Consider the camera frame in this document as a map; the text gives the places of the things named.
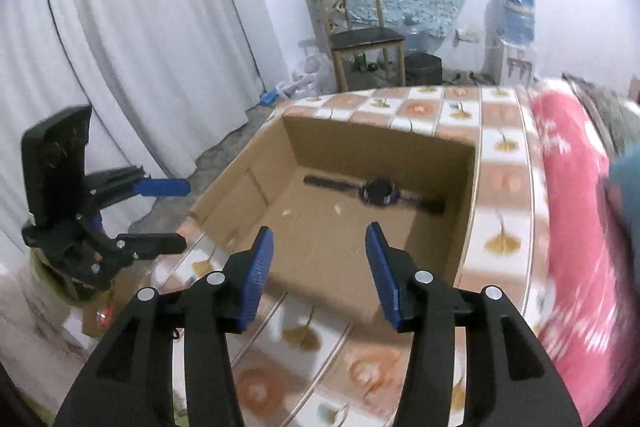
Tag black bin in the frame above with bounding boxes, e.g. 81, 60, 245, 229
404, 53, 443, 86

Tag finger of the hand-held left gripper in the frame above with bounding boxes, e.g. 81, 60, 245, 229
86, 165, 192, 208
115, 232, 188, 259

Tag white water dispenser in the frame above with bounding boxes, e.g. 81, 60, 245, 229
482, 0, 540, 88

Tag wooden chair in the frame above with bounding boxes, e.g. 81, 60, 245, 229
312, 0, 407, 92

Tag clear plastic bags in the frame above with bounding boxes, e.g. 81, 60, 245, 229
277, 37, 336, 100

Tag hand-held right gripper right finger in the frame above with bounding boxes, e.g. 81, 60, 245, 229
365, 222, 583, 427

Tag brown cardboard box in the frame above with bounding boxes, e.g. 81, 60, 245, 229
187, 113, 482, 323

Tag black round watch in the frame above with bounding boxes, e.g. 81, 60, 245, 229
303, 174, 446, 215

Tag grey cloth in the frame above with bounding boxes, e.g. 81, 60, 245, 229
562, 74, 636, 158

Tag white curtain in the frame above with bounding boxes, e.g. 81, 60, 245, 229
0, 0, 291, 268

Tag green fluffy cloth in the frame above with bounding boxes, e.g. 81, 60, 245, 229
30, 252, 101, 303

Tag clear water jug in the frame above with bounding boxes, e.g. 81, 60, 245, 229
402, 14, 443, 55

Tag white fluffy towel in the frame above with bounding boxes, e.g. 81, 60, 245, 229
0, 257, 101, 408

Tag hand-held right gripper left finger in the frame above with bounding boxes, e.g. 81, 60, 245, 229
52, 226, 275, 427

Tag teal quilt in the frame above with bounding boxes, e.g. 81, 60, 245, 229
602, 157, 640, 238

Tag pink floral blanket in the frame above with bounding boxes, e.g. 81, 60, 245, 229
530, 79, 640, 427

